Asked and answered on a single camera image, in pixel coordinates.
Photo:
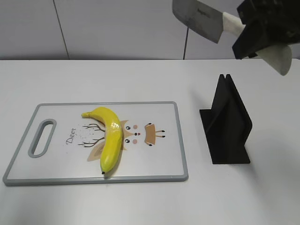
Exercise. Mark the cleaver knife with white handle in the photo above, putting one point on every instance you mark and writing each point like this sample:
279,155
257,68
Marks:
211,23

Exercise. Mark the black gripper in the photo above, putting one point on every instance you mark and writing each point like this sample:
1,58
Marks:
267,23

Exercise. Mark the white grey-rimmed cutting board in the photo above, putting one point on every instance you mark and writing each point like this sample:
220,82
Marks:
59,147

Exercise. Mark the yellow plastic banana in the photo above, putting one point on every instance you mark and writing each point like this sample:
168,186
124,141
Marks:
113,136

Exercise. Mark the black knife stand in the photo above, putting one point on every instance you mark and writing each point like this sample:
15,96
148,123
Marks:
227,124

